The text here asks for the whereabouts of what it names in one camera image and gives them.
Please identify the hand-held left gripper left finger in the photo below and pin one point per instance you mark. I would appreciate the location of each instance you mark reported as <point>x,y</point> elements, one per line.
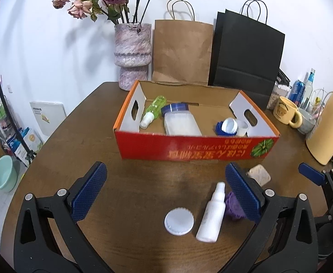
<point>89,193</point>

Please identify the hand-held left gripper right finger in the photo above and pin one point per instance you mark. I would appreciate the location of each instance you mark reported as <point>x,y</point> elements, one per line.
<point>243,193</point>

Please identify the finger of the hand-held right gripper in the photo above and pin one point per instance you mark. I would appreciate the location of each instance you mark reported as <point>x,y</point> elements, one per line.
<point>322,221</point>
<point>311,173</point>

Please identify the white spray bottle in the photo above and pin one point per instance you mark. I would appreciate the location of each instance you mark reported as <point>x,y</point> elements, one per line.
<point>210,219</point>

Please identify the orange cardboard box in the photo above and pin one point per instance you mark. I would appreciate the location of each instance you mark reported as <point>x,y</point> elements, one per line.
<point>197,150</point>

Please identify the small white cup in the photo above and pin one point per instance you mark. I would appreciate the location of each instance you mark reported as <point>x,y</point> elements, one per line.
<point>242,129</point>

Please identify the blue scalloped lid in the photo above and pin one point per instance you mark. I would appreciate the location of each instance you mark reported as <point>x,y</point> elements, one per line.
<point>219,128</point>

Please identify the white round cap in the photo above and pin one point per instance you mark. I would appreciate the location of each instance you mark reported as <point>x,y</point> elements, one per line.
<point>229,125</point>

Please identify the clear jar with blue lid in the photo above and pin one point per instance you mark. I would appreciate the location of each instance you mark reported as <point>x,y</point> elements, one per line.
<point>180,123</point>

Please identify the purple scalloped lid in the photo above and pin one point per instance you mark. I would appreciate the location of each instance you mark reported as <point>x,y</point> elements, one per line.
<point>233,207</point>

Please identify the beige square sponge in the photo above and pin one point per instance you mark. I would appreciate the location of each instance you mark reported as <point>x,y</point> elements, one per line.
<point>259,175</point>

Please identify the pale grey cup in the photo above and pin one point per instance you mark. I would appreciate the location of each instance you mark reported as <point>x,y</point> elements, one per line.
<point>306,123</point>

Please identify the cream thermos jug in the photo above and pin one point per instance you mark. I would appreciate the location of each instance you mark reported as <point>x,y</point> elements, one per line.
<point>328,125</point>

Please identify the cream bear mug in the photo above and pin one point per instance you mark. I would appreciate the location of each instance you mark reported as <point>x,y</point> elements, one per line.
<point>283,112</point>

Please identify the white ridged lid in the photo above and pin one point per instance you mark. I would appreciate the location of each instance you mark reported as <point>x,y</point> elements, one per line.
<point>179,221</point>

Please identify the black light stand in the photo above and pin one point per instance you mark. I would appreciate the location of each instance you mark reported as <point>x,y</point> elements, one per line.
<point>29,155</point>

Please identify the blue drink can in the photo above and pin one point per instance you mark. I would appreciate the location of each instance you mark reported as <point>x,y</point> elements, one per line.
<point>297,92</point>

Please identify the clear glass bottle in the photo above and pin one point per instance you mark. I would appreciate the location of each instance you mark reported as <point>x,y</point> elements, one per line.
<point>308,91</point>

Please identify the blue white carton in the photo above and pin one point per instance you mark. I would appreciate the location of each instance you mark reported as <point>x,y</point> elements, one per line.
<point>21,145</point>

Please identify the glass jar with grains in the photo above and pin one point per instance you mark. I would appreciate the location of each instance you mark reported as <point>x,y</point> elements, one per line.
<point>279,93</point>

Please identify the white flat box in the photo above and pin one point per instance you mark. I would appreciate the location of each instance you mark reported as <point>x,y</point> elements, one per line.
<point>48,113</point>

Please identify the mint green basin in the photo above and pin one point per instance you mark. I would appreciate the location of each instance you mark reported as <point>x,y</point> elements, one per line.
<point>1,176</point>

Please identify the green spray bottle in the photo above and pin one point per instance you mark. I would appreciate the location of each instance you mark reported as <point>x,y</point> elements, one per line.
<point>156,106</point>

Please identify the black paper bag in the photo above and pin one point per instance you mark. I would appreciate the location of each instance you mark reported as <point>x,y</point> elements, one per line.
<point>246,57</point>

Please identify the marbled pink vase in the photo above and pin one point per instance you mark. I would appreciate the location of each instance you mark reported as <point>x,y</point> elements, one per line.
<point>132,48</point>

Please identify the brown paper bag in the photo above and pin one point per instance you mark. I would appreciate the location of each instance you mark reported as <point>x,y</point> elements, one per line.
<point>180,54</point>

